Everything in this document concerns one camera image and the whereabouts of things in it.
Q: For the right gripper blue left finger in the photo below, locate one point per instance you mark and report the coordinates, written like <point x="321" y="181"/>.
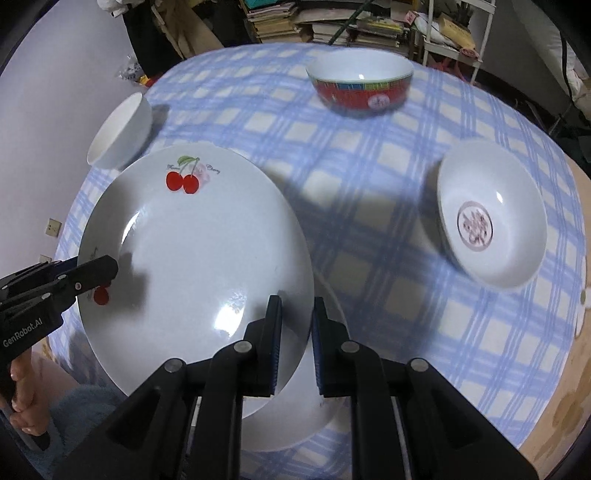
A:
<point x="262" y="361"/>

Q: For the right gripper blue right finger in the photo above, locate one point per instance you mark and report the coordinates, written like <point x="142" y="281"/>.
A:
<point x="331" y="366"/>

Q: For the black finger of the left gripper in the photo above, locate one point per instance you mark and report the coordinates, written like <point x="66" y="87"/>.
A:
<point x="95" y="273"/>

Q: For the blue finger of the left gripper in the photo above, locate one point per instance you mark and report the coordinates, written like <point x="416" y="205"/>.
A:
<point x="64" y="265"/>

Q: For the large cherry plate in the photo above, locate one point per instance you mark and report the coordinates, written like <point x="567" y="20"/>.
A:
<point x="297" y="411"/>

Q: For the medium cherry plate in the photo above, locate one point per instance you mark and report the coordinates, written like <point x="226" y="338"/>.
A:
<point x="202" y="239"/>

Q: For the plain white bowl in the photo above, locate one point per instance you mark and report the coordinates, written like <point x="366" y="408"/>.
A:
<point x="122" y="134"/>

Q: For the white bowl red emblem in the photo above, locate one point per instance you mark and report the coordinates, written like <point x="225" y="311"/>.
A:
<point x="492" y="215"/>

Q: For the red patterned bowl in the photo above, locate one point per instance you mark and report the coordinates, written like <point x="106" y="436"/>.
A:
<point x="361" y="79"/>

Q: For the person's left hand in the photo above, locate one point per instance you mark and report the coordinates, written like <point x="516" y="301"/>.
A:
<point x="31" y="412"/>

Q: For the blue plaid tablecloth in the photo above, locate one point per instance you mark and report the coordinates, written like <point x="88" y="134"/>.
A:
<point x="363" y="189"/>

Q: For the snack bags on floor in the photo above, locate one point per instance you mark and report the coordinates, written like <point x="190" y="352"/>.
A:
<point x="131" y="71"/>

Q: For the beige floral blanket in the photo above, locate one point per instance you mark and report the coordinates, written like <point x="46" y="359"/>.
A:
<point x="568" y="409"/>

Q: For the stack of books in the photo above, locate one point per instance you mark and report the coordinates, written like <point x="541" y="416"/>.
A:
<point x="273" y="21"/>

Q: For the white metal cart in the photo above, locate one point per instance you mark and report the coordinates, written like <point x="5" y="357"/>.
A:
<point x="448" y="44"/>

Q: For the yellow wooden bookshelf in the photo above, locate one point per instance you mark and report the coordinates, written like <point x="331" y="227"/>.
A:
<point x="387" y="25"/>

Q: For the green pole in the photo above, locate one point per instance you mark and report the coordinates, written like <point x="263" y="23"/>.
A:
<point x="350" y="20"/>

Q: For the cream duvet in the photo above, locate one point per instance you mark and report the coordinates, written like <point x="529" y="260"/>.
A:
<point x="562" y="62"/>

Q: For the upper wall socket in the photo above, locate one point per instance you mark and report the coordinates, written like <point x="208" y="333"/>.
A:
<point x="53" y="228"/>

